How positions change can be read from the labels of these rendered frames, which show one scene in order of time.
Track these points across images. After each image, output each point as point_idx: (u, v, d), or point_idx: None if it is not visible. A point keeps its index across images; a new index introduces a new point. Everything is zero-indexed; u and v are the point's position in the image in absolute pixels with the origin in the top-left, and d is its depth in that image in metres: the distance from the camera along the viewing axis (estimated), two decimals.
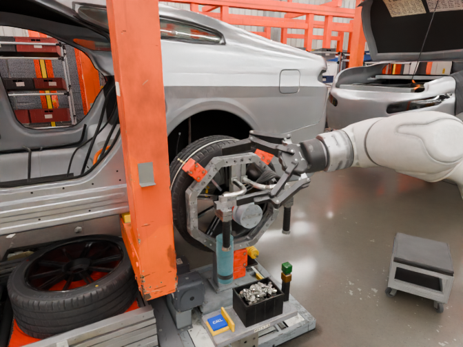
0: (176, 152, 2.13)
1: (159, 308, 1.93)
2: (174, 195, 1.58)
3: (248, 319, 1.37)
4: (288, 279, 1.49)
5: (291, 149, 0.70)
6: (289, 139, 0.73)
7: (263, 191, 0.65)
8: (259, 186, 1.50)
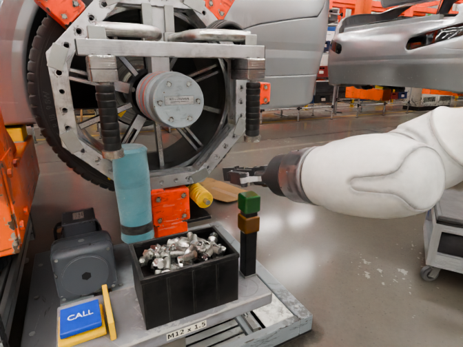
0: None
1: (48, 297, 1.15)
2: (29, 64, 0.79)
3: (150, 312, 0.58)
4: (252, 228, 0.70)
5: None
6: None
7: (238, 167, 0.67)
8: (191, 32, 0.71)
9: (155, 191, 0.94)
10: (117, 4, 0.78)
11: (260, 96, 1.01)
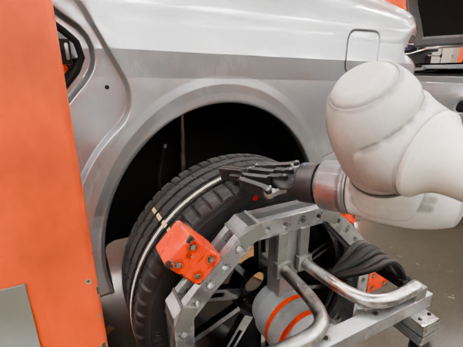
0: (160, 180, 1.20)
1: None
2: (140, 306, 0.65)
3: None
4: None
5: None
6: (273, 195, 0.58)
7: None
8: (356, 297, 0.58)
9: None
10: None
11: (380, 280, 0.88)
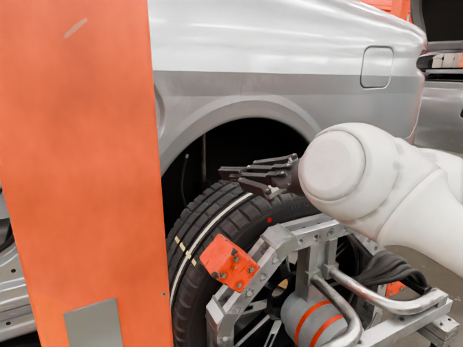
0: (182, 188, 1.26)
1: None
2: (179, 332, 0.72)
3: None
4: None
5: None
6: (273, 195, 0.58)
7: None
8: (384, 304, 0.63)
9: None
10: None
11: (397, 286, 0.93)
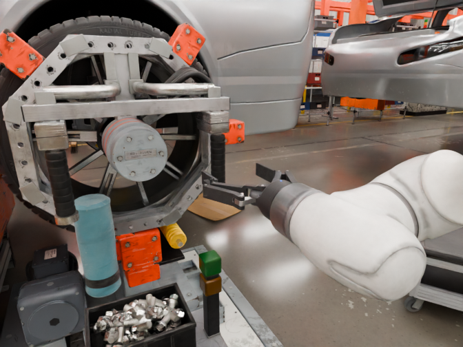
0: (69, 79, 1.32)
1: (21, 335, 1.12)
2: None
3: None
4: (213, 290, 0.68)
5: None
6: (244, 204, 0.54)
7: (270, 182, 0.68)
8: (151, 86, 0.69)
9: (124, 236, 0.92)
10: (78, 53, 0.76)
11: (234, 135, 0.99)
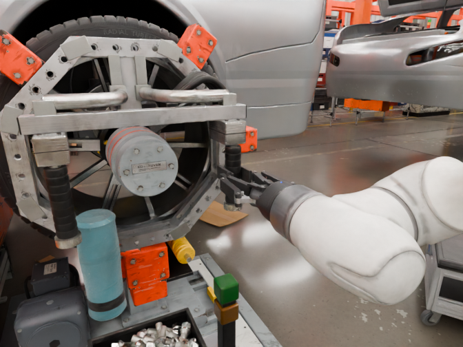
0: (71, 82, 1.26)
1: None
2: None
3: None
4: (229, 317, 0.62)
5: None
6: (241, 202, 0.56)
7: (247, 182, 0.68)
8: (161, 93, 0.63)
9: (129, 252, 0.86)
10: (81, 56, 0.70)
11: (247, 143, 0.93)
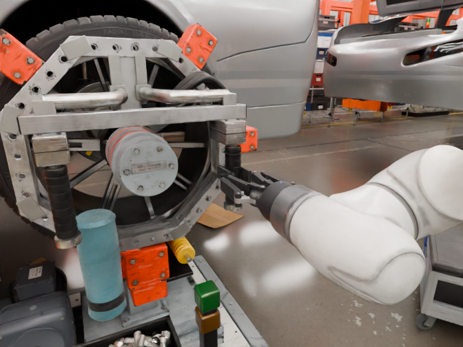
0: (58, 82, 1.24)
1: None
2: None
3: None
4: (211, 326, 0.59)
5: None
6: (241, 202, 0.56)
7: (246, 182, 0.68)
8: (161, 93, 0.63)
9: (129, 252, 0.86)
10: (80, 56, 0.70)
11: (247, 142, 0.93)
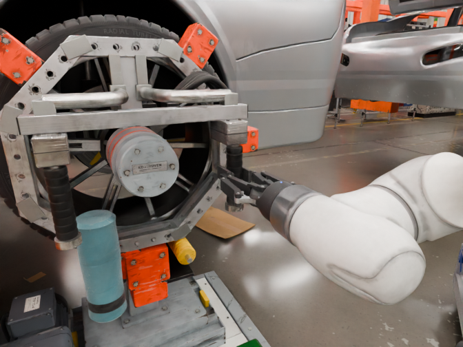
0: (59, 84, 1.10)
1: None
2: None
3: None
4: None
5: None
6: (241, 202, 0.56)
7: (247, 182, 0.68)
8: (162, 93, 0.62)
9: (130, 253, 0.85)
10: (81, 56, 0.69)
11: (248, 143, 0.92)
